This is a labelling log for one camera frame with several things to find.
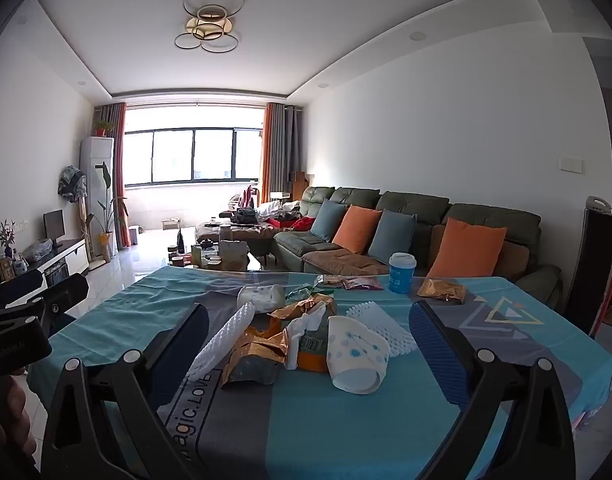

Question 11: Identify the red snack packet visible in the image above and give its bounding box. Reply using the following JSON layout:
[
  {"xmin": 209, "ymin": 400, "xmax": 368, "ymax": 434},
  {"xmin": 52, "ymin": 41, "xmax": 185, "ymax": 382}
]
[{"xmin": 342, "ymin": 276, "xmax": 384, "ymax": 292}]

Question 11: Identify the blue cup with white lid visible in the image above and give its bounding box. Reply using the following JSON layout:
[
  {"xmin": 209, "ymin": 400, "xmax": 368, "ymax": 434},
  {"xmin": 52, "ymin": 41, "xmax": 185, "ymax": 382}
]
[{"xmin": 389, "ymin": 252, "xmax": 417, "ymax": 294}]

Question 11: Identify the person's left hand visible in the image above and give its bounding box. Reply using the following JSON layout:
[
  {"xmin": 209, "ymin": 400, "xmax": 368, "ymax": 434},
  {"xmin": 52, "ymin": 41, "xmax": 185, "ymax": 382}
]
[{"xmin": 0, "ymin": 366, "xmax": 36, "ymax": 461}]

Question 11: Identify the brown ottoman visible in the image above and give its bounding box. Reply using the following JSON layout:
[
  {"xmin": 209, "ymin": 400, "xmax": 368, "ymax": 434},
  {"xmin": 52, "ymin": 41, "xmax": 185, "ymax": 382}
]
[{"xmin": 195, "ymin": 220, "xmax": 287, "ymax": 257}]

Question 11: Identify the group of glass jars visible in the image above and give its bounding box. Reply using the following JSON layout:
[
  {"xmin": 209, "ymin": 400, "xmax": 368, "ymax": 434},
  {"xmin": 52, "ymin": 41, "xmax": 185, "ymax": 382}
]
[{"xmin": 168, "ymin": 247, "xmax": 223, "ymax": 269}]

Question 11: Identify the flower vase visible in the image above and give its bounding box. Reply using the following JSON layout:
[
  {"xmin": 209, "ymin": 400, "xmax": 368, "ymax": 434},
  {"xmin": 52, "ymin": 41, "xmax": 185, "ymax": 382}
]
[{"xmin": 0, "ymin": 219, "xmax": 17, "ymax": 261}]

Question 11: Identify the white foam fruit net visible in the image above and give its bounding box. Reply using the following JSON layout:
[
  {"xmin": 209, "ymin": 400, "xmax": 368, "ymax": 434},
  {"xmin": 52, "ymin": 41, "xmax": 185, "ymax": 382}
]
[
  {"xmin": 345, "ymin": 301, "xmax": 417, "ymax": 358},
  {"xmin": 185, "ymin": 300, "xmax": 257, "ymax": 380}
]

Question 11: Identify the white crumpled wrapper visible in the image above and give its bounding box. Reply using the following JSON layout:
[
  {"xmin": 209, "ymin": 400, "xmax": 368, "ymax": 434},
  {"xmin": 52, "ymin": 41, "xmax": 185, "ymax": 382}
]
[{"xmin": 237, "ymin": 284, "xmax": 285, "ymax": 312}]

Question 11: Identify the ring ceiling lamp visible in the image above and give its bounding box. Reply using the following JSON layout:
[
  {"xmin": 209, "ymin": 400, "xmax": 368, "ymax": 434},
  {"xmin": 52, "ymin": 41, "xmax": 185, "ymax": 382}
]
[{"xmin": 175, "ymin": 0, "xmax": 247, "ymax": 54}]

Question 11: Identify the small blue pillow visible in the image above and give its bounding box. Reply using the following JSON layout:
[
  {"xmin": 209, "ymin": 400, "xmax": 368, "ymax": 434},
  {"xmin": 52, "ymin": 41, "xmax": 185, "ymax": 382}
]
[{"xmin": 310, "ymin": 198, "xmax": 349, "ymax": 242}]

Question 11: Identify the tall plant in yellow pot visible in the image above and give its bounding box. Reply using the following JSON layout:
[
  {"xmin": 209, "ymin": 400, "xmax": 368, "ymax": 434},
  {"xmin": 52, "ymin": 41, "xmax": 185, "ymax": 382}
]
[{"xmin": 88, "ymin": 160, "xmax": 130, "ymax": 264}]

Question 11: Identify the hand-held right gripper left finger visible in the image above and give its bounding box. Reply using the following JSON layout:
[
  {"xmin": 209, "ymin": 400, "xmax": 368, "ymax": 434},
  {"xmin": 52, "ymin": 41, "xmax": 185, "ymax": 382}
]
[{"xmin": 40, "ymin": 302, "xmax": 210, "ymax": 480}]

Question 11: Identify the large window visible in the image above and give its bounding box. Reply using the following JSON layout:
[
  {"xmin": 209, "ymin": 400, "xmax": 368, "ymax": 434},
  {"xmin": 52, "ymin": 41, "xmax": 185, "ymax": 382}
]
[{"xmin": 124, "ymin": 127, "xmax": 263, "ymax": 187}]

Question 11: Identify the crushed white dotted paper cup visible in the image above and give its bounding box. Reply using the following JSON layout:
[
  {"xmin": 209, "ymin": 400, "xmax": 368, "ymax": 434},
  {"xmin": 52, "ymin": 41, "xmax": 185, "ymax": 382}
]
[{"xmin": 327, "ymin": 315, "xmax": 391, "ymax": 395}]

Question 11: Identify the green sofa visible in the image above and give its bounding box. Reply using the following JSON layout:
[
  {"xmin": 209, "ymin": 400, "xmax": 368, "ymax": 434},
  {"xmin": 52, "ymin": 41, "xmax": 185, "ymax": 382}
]
[{"xmin": 273, "ymin": 186, "xmax": 564, "ymax": 306}]

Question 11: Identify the covered standing fan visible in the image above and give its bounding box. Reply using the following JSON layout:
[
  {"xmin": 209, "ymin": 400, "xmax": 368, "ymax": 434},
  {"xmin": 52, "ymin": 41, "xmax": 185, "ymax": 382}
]
[{"xmin": 57, "ymin": 165, "xmax": 89, "ymax": 261}]

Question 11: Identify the clear green printed wrapper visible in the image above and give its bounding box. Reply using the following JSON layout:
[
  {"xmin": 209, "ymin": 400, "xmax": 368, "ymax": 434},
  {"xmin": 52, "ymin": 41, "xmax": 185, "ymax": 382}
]
[{"xmin": 286, "ymin": 282, "xmax": 317, "ymax": 302}]

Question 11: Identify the large gold foil wrapper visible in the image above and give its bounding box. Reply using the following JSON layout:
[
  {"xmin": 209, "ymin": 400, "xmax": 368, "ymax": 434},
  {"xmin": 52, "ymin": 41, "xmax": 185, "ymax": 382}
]
[{"xmin": 221, "ymin": 325, "xmax": 289, "ymax": 389}]

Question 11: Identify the beige snack bag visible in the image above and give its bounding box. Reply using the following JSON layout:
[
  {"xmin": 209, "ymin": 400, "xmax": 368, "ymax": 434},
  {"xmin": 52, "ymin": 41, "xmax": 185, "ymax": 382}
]
[{"xmin": 218, "ymin": 240, "xmax": 250, "ymax": 272}]

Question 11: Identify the crumpled gold foil wrapper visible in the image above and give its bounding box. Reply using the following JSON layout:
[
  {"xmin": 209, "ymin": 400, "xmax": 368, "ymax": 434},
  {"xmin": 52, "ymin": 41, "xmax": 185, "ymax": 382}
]
[{"xmin": 270, "ymin": 294, "xmax": 337, "ymax": 333}]

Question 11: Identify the teal and grey tablecloth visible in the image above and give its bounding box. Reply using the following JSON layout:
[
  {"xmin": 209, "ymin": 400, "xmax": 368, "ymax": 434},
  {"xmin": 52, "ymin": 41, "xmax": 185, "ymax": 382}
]
[{"xmin": 28, "ymin": 265, "xmax": 612, "ymax": 480}]

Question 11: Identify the black monitor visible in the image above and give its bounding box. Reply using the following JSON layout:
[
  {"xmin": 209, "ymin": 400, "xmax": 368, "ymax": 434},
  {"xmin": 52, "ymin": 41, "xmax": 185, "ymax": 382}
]
[{"xmin": 42, "ymin": 209, "xmax": 65, "ymax": 248}]

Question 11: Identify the black dining chair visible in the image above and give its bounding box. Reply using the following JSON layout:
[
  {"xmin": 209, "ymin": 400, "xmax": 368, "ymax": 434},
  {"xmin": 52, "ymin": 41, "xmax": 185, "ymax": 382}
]
[{"xmin": 566, "ymin": 196, "xmax": 612, "ymax": 338}]

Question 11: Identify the wooden cabinet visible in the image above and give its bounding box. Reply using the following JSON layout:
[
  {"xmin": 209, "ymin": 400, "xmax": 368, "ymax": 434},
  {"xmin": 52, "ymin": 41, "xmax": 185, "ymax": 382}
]
[{"xmin": 290, "ymin": 171, "xmax": 314, "ymax": 202}]

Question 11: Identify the white standing air conditioner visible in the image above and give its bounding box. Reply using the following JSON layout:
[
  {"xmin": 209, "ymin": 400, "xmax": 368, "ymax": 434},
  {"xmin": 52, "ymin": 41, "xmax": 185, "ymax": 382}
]
[{"xmin": 80, "ymin": 136, "xmax": 117, "ymax": 261}]

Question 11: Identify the large blue pillow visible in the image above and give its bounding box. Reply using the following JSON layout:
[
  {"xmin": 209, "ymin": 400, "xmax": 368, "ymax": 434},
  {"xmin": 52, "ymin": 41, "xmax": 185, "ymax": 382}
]
[{"xmin": 367, "ymin": 209, "xmax": 417, "ymax": 263}]

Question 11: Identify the brown seat cushion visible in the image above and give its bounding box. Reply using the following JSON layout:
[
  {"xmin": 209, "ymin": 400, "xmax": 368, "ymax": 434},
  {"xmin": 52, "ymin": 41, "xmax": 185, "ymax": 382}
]
[{"xmin": 302, "ymin": 247, "xmax": 391, "ymax": 276}]

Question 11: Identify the white and black media cabinet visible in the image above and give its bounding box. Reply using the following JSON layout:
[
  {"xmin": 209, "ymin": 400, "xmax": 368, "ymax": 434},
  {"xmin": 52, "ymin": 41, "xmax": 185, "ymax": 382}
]
[{"xmin": 0, "ymin": 238, "xmax": 90, "ymax": 306}]

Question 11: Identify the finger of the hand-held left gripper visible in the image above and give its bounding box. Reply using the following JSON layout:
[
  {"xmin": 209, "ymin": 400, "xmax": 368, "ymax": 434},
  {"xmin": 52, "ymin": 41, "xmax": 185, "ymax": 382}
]
[{"xmin": 28, "ymin": 274, "xmax": 90, "ymax": 322}]

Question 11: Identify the clothes rack with red garment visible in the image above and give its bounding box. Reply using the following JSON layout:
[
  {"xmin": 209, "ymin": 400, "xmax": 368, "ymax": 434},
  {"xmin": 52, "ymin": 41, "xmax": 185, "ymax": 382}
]
[{"xmin": 228, "ymin": 185, "xmax": 259, "ymax": 211}]

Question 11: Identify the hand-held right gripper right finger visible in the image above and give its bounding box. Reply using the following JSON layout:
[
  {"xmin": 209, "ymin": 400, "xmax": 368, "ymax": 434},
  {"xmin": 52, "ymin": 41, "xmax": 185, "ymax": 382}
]
[{"xmin": 408, "ymin": 301, "xmax": 577, "ymax": 480}]

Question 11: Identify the small gold foil wrapper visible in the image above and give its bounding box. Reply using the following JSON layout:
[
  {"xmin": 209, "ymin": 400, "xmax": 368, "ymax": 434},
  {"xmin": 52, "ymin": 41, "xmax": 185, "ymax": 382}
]
[{"xmin": 417, "ymin": 277, "xmax": 467, "ymax": 305}]

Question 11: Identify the small orange pillow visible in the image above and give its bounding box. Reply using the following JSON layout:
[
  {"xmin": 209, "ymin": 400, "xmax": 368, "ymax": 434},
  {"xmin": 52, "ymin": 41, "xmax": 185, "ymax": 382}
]
[{"xmin": 332, "ymin": 205, "xmax": 383, "ymax": 255}]

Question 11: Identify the glass coffee table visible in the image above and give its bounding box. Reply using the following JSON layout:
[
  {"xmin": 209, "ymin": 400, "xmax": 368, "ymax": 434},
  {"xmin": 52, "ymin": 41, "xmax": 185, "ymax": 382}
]
[{"xmin": 168, "ymin": 237, "xmax": 267, "ymax": 272}]

